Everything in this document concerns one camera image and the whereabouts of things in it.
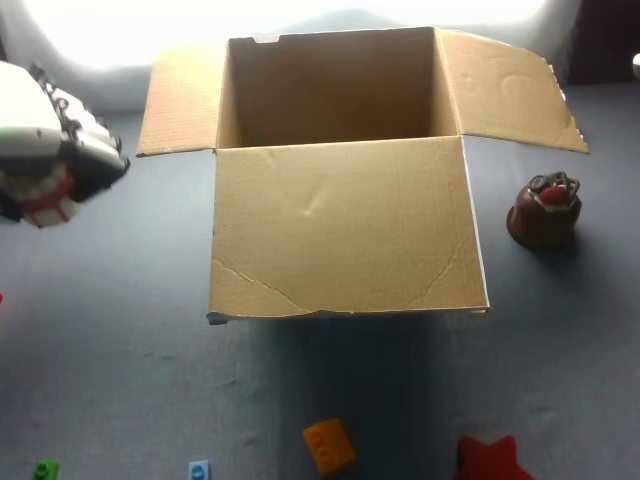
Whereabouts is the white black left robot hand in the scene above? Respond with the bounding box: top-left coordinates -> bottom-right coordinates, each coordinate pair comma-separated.
0,59 -> 132,224

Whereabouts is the cardboard box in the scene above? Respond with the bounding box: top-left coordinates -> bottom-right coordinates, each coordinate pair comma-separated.
134,25 -> 591,327

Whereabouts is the grey table cloth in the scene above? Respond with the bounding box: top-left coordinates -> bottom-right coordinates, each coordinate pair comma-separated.
0,82 -> 640,480

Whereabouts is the green toy building block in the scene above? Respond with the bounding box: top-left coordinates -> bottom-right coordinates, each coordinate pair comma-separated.
32,458 -> 62,480

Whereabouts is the orange toy building block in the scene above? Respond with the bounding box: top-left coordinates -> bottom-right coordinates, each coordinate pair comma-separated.
302,417 -> 358,477

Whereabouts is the red star toy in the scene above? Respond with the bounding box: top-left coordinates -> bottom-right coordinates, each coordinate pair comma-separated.
453,433 -> 536,480

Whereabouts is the dark background panel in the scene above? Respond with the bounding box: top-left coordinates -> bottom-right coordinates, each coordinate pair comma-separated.
567,0 -> 640,87

